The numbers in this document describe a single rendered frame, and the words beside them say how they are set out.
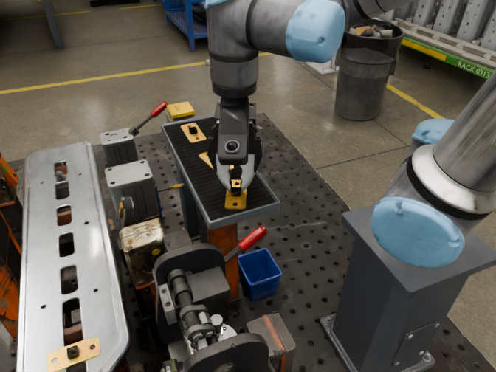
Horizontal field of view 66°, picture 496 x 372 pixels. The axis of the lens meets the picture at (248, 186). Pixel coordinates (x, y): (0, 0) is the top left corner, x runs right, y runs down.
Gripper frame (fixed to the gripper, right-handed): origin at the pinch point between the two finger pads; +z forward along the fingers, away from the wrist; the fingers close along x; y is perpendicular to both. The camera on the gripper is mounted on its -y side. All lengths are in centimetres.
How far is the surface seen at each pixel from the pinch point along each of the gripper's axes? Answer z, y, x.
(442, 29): 82, 379, -202
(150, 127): 118, 223, 85
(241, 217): 2.0, -5.9, -1.3
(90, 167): 18, 29, 42
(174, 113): 1.8, 31.8, 17.4
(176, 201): 48, 50, 25
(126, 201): 7.0, 3.6, 23.0
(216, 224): 2.1, -7.8, 3.0
